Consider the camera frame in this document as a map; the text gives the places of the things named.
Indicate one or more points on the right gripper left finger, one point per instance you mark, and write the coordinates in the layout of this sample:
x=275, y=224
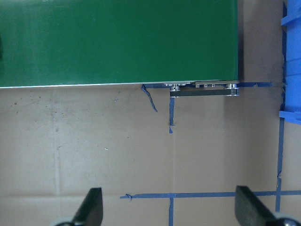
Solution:
x=90, y=212

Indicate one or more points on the green conveyor belt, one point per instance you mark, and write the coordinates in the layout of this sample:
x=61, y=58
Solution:
x=49, y=43

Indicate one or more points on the brown paper table cover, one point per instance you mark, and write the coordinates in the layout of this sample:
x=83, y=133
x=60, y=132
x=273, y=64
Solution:
x=57, y=143

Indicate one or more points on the blue bin right side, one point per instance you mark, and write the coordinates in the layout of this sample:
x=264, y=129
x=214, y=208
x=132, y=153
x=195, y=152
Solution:
x=292, y=22

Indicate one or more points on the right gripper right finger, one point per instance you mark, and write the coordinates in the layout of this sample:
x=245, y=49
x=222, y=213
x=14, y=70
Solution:
x=249, y=210

